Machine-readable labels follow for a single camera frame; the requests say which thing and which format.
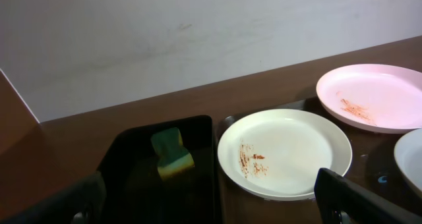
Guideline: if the light grey plate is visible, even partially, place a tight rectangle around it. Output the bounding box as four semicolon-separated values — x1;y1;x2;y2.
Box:
394;128;421;198

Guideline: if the brown translucent serving tray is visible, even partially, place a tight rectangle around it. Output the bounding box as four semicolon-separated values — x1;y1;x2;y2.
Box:
219;98;421;223

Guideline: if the cream white plate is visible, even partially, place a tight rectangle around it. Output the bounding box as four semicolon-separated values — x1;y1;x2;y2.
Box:
218;109;353;201

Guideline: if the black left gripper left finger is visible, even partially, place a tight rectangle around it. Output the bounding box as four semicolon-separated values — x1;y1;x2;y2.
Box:
1;171;107;224

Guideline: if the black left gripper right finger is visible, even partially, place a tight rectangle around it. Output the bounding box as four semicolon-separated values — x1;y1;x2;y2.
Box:
314;168;421;224

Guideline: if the pink plate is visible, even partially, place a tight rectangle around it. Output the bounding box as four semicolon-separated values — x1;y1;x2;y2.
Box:
316;64;421;134

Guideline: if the green and yellow sponge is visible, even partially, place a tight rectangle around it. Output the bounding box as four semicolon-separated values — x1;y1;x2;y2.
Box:
150;127;195;181

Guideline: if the black rectangular sponge tray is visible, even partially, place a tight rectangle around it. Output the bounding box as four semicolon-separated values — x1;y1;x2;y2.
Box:
98;115;222;223

